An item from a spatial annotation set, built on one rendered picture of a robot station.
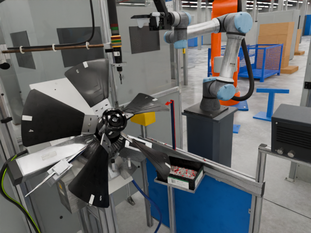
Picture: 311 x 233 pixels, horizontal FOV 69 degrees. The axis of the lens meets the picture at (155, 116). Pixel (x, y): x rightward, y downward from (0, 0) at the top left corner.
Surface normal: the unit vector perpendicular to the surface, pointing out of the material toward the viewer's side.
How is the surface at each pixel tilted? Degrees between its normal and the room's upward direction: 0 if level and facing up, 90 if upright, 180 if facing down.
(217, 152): 90
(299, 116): 15
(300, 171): 90
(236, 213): 90
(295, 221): 0
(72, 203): 90
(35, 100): 73
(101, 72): 49
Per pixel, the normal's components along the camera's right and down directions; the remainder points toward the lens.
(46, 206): 0.71, 0.20
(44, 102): 0.44, 0.04
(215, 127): 0.04, 0.34
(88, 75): -0.05, -0.25
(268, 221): -0.07, -0.94
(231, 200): -0.70, 0.29
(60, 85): 0.50, -0.45
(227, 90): 0.32, 0.46
